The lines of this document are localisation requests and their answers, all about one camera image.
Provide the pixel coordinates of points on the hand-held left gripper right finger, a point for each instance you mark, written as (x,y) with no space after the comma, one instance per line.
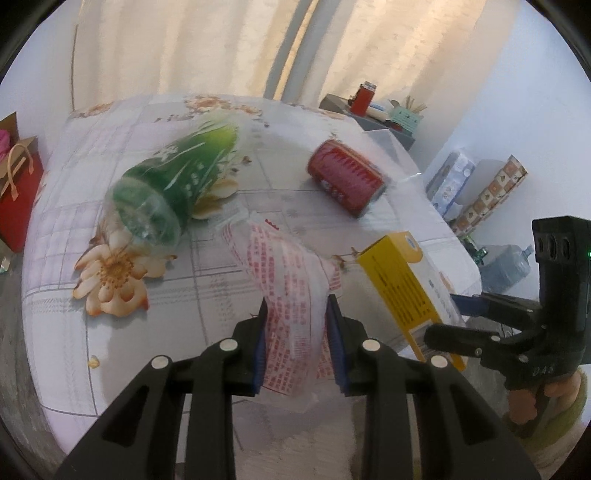
(334,353)

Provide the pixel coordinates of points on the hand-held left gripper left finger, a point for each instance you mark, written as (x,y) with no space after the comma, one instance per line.
(259,353)

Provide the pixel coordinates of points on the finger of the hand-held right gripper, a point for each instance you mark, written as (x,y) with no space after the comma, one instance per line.
(503,307)
(461,341)

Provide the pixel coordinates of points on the clear red-printed plastic wrapper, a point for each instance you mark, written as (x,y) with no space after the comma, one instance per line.
(286,277)

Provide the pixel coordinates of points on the yellow cardboard box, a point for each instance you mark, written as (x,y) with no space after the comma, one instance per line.
(401,286)

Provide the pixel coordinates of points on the red drink can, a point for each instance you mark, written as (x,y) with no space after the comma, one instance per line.
(346,175)

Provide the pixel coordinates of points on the green plastic bottle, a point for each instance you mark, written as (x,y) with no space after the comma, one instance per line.
(184,175)

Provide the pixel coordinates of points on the person's right forearm green sleeve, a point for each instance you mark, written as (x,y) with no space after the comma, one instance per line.
(561,443)

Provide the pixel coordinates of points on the person's right hand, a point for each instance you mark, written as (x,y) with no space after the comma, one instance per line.
(521,406)

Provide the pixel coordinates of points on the blue water jug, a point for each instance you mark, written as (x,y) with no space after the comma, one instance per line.
(508,267)

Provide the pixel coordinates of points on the small green glass bottle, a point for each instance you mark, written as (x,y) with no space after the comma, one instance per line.
(475,249)

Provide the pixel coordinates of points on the floral checked tablecloth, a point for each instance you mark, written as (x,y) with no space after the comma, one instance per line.
(207,295)

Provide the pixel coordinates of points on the white fleece pants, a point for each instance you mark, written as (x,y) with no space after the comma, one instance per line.
(300,454)

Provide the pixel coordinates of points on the patterned wrapping paper roll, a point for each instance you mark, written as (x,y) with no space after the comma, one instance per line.
(494,194)

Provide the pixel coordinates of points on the toilet paper pack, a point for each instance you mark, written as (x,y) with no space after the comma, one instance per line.
(450,180)

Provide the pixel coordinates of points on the small tan crumb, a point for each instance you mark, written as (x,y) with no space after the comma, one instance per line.
(93,361)

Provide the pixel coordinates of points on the grey cabinet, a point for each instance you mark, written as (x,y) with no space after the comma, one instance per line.
(399,137)

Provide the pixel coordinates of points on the teal perforated basket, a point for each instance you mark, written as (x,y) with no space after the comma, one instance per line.
(406,119)

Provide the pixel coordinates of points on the bundle of wooden chopsticks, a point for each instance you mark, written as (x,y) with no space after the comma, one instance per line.
(415,105)

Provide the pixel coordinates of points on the white roll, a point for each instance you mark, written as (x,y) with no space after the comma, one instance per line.
(377,113)

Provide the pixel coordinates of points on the red thermos flask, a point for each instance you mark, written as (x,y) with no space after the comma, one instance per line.
(362,99)

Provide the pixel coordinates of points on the cream patterned curtain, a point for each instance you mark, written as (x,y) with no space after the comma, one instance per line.
(406,41)
(184,41)

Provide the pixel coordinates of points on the red gift bag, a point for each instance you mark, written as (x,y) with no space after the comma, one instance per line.
(18,203)

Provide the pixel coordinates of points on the pink cloth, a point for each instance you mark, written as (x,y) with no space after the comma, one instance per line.
(2,141)

